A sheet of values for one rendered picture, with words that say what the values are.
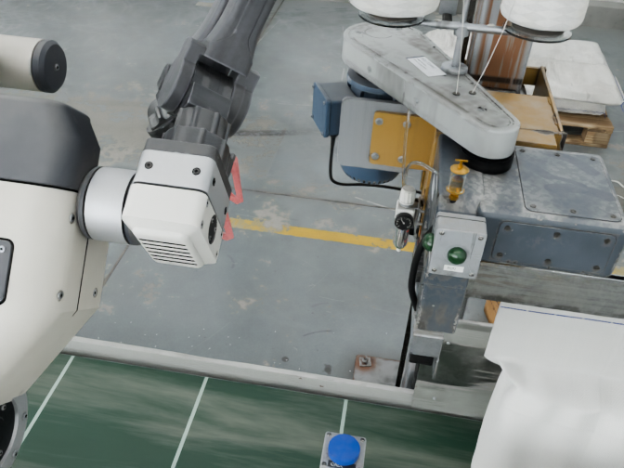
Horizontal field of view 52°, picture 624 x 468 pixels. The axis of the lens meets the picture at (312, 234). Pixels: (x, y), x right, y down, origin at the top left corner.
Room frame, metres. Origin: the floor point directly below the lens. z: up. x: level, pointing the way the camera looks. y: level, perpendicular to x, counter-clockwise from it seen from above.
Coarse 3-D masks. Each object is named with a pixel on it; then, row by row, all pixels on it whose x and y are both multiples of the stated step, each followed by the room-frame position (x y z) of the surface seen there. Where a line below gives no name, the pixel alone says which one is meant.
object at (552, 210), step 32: (448, 160) 0.96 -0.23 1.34; (544, 160) 0.98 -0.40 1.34; (576, 160) 0.99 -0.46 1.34; (448, 192) 0.87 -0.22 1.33; (480, 192) 0.87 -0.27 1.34; (512, 192) 0.88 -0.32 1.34; (544, 192) 0.88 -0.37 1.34; (576, 192) 0.88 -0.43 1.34; (608, 192) 0.89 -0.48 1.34; (512, 224) 0.81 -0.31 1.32; (544, 224) 0.81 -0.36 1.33; (576, 224) 0.80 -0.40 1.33; (608, 224) 0.80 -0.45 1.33; (512, 256) 0.81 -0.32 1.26; (544, 256) 0.80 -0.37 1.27; (576, 256) 0.80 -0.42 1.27; (608, 256) 0.79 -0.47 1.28; (448, 288) 0.82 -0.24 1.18; (416, 320) 0.83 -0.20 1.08; (448, 320) 0.81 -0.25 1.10
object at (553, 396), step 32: (512, 320) 0.96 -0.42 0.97; (544, 320) 0.95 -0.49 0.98; (576, 320) 0.95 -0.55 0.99; (608, 320) 0.94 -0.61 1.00; (512, 352) 0.96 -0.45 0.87; (544, 352) 0.95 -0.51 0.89; (576, 352) 0.94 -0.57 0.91; (608, 352) 0.93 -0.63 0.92; (512, 384) 0.94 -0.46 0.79; (544, 384) 0.91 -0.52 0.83; (576, 384) 0.91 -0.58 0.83; (608, 384) 0.92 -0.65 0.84; (512, 416) 0.89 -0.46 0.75; (544, 416) 0.87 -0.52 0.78; (576, 416) 0.86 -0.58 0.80; (608, 416) 0.86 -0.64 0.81; (480, 448) 0.93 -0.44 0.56; (512, 448) 0.87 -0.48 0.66; (544, 448) 0.86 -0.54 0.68; (576, 448) 0.85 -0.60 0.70; (608, 448) 0.83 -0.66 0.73
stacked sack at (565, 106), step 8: (560, 104) 3.66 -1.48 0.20; (568, 104) 3.65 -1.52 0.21; (576, 104) 3.65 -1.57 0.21; (584, 104) 3.65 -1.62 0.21; (592, 104) 3.64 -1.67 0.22; (600, 104) 3.65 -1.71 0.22; (568, 112) 3.66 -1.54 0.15; (576, 112) 3.62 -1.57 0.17; (584, 112) 3.62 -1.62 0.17; (592, 112) 3.62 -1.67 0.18; (600, 112) 3.62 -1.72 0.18
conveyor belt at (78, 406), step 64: (64, 384) 1.19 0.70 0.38; (128, 384) 1.21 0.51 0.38; (192, 384) 1.22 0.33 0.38; (64, 448) 0.98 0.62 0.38; (128, 448) 0.99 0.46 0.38; (192, 448) 1.01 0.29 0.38; (256, 448) 1.02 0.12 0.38; (320, 448) 1.03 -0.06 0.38; (384, 448) 1.04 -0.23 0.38; (448, 448) 1.05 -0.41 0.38
